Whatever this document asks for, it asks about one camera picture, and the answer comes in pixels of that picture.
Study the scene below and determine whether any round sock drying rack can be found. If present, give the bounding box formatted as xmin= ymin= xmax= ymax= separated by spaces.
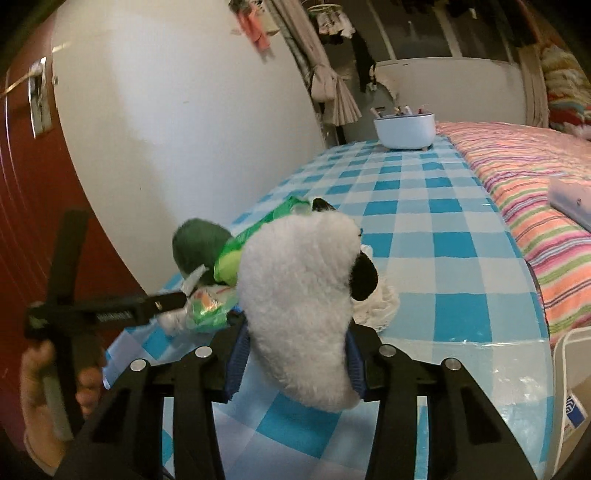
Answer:
xmin=307 ymin=2 xmax=357 ymax=41

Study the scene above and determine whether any white knitted cloth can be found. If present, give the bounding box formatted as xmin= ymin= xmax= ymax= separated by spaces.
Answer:
xmin=353 ymin=244 xmax=401 ymax=334

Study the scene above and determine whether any beige curtain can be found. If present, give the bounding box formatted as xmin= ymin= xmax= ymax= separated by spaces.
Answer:
xmin=270 ymin=0 xmax=364 ymax=127

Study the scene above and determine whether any person's left hand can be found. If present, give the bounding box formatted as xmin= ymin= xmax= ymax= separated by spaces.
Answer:
xmin=21 ymin=342 xmax=109 ymax=476

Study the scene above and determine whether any metal door handle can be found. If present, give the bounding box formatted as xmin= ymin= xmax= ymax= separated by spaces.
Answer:
xmin=28 ymin=58 xmax=59 ymax=139

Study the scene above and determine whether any white plastic bin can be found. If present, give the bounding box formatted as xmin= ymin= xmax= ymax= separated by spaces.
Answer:
xmin=545 ymin=325 xmax=591 ymax=480

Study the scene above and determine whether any translucent plastic box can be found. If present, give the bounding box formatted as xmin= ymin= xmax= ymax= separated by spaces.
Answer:
xmin=547 ymin=178 xmax=591 ymax=232

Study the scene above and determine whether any white plush toy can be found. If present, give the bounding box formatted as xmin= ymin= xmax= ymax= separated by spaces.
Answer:
xmin=235 ymin=210 xmax=379 ymax=411

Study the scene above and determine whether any red wooden door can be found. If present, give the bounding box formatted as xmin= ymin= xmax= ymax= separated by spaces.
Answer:
xmin=0 ymin=14 xmax=151 ymax=462

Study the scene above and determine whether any blue checkered tablecloth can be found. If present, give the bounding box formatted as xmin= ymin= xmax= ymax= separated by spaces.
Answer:
xmin=104 ymin=136 xmax=555 ymax=480

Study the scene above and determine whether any striped bed sheet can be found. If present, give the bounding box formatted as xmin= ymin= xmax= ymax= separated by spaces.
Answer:
xmin=436 ymin=121 xmax=591 ymax=340

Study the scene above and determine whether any white tub with blue label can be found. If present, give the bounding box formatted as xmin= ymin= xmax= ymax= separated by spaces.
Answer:
xmin=561 ymin=390 xmax=591 ymax=435

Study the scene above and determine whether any stack of folded quilts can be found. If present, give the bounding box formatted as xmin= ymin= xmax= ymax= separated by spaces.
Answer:
xmin=539 ymin=44 xmax=591 ymax=140

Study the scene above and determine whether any dark green plush object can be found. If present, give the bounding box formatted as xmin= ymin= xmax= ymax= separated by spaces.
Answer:
xmin=172 ymin=219 xmax=232 ymax=278

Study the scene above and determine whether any black hanging garment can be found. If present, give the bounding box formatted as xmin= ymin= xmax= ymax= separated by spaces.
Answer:
xmin=351 ymin=33 xmax=380 ymax=93

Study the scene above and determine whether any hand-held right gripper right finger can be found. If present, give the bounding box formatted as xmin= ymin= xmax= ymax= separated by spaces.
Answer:
xmin=344 ymin=323 xmax=539 ymax=480

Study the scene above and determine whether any light blue round container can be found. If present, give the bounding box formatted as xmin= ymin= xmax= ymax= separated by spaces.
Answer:
xmin=373 ymin=112 xmax=437 ymax=151

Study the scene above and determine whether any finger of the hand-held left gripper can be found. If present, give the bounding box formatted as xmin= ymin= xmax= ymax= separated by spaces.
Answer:
xmin=141 ymin=290 xmax=191 ymax=320

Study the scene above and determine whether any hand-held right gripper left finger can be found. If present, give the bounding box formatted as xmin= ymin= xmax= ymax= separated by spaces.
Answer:
xmin=55 ymin=314 xmax=252 ymax=480

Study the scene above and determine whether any pink cloth on hook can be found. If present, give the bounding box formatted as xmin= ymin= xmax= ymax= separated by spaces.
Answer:
xmin=229 ymin=0 xmax=274 ymax=60

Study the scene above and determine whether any crumpled white tissue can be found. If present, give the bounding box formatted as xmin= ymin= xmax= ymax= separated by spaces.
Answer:
xmin=158 ymin=311 xmax=197 ymax=337

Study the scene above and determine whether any bright green wipes packet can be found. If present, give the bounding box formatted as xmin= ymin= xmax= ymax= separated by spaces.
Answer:
xmin=212 ymin=194 xmax=319 ymax=284

